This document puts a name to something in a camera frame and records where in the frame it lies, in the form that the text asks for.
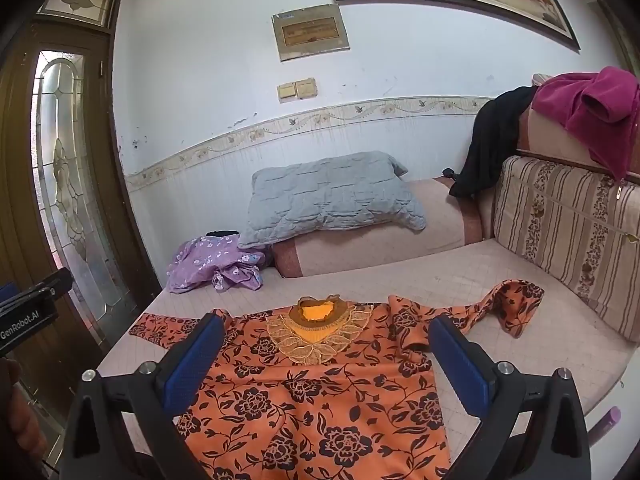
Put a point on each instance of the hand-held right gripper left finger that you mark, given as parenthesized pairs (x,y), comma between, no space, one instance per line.
(192,365)

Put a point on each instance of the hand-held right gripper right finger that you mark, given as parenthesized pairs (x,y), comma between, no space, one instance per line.
(462,370)

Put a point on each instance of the orange black floral shirt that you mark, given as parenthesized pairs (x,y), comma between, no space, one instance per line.
(320,400)

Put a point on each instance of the person's left hand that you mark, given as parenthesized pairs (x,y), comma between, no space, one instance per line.
(25,425)

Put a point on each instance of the purple floral garment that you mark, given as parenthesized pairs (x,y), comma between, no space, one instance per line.
(210,265)

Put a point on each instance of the wooden stained glass door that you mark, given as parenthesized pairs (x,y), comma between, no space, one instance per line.
(70,200)

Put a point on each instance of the pink bolster cushion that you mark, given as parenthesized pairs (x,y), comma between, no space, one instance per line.
(380,245)

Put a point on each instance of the purple plastic stick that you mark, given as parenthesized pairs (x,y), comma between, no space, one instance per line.
(606,425)

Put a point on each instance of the striped floral backrest cushion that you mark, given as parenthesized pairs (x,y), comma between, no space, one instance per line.
(565,235)

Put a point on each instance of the grey quilted blanket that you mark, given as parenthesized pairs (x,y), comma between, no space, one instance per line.
(330,200)

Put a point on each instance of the black garment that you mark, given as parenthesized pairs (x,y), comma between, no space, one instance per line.
(492,145)

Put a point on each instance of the magenta fleece garment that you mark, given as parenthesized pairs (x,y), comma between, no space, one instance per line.
(595,110)

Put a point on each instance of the transom glass panel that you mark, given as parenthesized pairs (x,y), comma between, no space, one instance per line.
(80,2)

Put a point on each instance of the small framed plaque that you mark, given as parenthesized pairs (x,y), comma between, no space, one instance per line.
(310,32)

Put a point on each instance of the beige wall switch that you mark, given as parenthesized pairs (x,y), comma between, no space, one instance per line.
(287,91)
(306,88)

